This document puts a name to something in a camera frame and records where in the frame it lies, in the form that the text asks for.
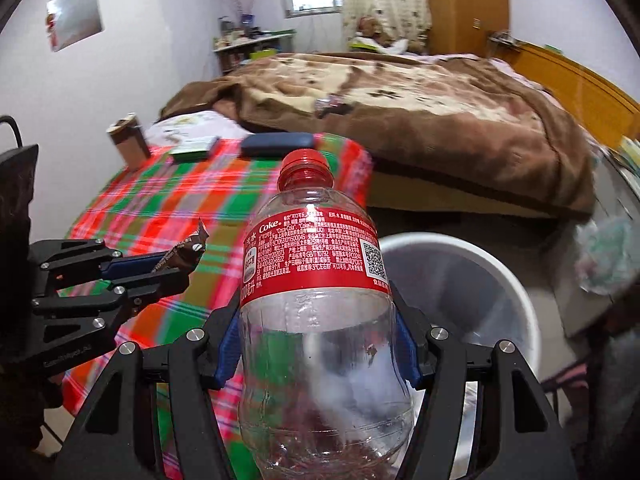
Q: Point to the plaid tablecloth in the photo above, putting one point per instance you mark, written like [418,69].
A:
[165,200]

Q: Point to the pale green plastic bag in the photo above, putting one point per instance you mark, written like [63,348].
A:
[605,260]

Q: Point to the brown teddy bear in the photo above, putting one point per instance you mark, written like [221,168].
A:
[372,27]

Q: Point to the red hanging ornament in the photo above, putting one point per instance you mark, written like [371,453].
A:
[51,25]

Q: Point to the cluttered shelf unit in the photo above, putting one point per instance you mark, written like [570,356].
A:
[245,50]

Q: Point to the power strip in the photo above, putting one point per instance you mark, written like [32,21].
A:
[502,37]

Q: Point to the pink and brown thermos mug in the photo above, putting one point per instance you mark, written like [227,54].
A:
[130,147]

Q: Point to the silver wall sheet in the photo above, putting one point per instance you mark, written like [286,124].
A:
[75,17]

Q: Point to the pink stool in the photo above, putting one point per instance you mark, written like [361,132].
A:
[570,375]

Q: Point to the dried branches bouquet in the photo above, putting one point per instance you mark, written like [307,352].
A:
[240,5]

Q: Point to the dark blue glasses case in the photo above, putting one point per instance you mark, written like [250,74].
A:
[272,142]

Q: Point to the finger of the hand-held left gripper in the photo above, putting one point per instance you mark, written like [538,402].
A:
[135,265]
[160,285]

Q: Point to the grey cloth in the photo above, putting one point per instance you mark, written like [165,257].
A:
[620,385]

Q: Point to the wooden headboard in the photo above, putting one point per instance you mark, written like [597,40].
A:
[575,85]

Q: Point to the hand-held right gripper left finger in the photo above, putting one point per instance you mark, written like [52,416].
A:
[227,350]

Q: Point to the white printed bed sheet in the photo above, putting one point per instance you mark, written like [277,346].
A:
[195,125]

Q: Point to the clear plastic bottle red label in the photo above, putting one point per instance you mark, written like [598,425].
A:
[320,260]

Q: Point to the pile of small boxes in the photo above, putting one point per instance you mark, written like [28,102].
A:
[630,152]

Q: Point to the green and white box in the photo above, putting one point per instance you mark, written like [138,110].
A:
[192,149]

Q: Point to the small floral cloth item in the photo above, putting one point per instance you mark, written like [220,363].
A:
[332,105]

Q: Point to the brown snack wrapper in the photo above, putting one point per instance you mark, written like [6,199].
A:
[187,250]

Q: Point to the brown patterned blanket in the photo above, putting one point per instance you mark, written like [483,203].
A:
[450,135]

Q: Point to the wooden wardrobe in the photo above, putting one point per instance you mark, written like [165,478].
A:
[465,5]

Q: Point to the pink bed sheet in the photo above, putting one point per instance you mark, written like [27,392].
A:
[515,72]

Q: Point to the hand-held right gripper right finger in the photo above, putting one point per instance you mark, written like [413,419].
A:
[405,345]

